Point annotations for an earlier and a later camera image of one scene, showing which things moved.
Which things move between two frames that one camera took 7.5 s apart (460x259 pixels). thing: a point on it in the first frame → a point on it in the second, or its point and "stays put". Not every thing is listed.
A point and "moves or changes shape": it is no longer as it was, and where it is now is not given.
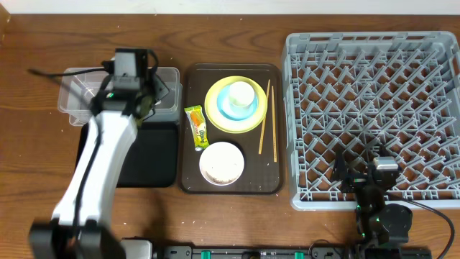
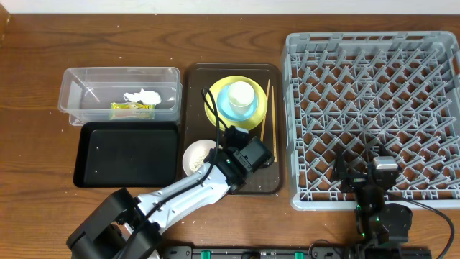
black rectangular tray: (153, 160) stays put
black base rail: (279, 252) stays put
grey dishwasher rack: (368, 93) stays put
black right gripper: (341, 173) stays put
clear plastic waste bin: (78, 93) stays put
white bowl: (221, 163) moves or changes shape
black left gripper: (162, 89) → (223, 155)
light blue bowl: (224, 107) stays put
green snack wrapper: (198, 124) moves or changes shape
